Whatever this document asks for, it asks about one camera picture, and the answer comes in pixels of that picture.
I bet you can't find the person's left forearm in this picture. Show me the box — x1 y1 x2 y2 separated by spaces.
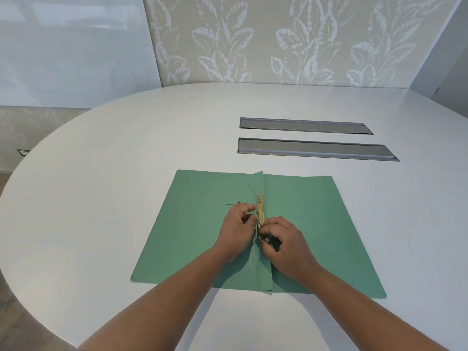
78 248 230 351

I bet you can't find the grey table cable hatch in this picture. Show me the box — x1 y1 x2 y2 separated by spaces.
239 117 374 135
238 137 400 162

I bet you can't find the person's right hand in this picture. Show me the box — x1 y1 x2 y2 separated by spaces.
258 216 324 286

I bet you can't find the white glass wall board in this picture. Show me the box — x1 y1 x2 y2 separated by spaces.
0 0 162 109

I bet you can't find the brass folder fastener strip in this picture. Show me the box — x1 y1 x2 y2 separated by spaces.
257 194 266 239

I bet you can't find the person's right forearm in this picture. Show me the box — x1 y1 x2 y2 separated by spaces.
305 267 454 351

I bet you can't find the person's left hand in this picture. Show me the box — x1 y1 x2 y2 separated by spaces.
213 203 259 264

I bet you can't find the green paper file folder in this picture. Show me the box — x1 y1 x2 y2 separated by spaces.
130 169 387 300

